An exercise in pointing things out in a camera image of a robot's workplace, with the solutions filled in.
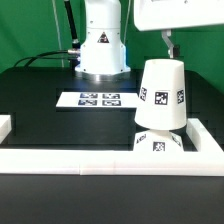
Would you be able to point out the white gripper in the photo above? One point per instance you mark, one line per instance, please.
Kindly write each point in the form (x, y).
(172, 14)

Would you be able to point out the white lamp base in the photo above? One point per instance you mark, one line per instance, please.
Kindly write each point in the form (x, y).
(157, 141)

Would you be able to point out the black robot cable post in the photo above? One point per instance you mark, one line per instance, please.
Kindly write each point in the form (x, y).
(75, 40)

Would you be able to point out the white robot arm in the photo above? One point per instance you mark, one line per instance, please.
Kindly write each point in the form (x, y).
(103, 55)

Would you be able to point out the white lamp shade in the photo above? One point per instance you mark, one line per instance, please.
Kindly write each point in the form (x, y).
(161, 103)

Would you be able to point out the white marker sheet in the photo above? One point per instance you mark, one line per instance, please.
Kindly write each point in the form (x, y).
(97, 100)

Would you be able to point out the white U-shaped fence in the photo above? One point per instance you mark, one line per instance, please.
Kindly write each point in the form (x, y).
(206, 160)

